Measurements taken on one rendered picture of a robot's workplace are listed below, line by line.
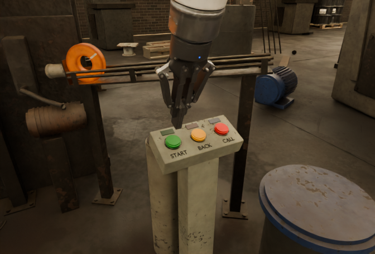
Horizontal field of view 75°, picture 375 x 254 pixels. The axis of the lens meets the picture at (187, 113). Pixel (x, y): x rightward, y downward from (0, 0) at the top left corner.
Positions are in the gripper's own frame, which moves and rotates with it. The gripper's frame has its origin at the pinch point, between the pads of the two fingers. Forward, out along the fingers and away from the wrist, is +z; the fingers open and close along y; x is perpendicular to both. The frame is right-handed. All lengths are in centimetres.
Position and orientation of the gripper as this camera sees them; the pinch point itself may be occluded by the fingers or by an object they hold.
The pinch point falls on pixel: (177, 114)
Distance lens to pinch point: 57.6
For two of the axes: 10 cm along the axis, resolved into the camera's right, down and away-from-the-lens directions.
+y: -8.9, 2.0, -4.1
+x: 4.3, 6.7, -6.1
